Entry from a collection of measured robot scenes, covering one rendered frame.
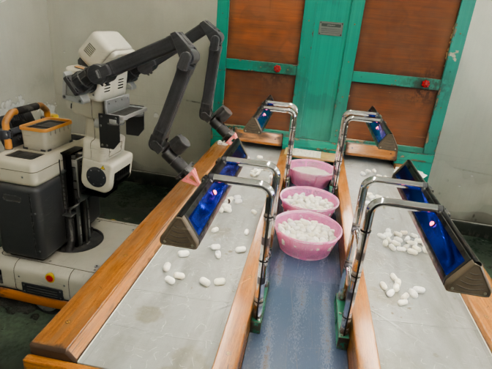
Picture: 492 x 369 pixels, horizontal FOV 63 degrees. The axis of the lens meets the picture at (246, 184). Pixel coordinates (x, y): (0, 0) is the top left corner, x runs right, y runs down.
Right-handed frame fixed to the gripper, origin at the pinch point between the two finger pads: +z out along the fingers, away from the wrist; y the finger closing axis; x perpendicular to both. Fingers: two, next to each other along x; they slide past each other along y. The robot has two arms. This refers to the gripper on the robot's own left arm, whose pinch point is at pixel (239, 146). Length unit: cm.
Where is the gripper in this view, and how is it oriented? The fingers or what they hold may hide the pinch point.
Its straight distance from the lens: 216.8
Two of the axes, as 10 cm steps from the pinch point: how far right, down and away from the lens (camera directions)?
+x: -6.9, 6.2, 3.8
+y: 1.8, -3.6, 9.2
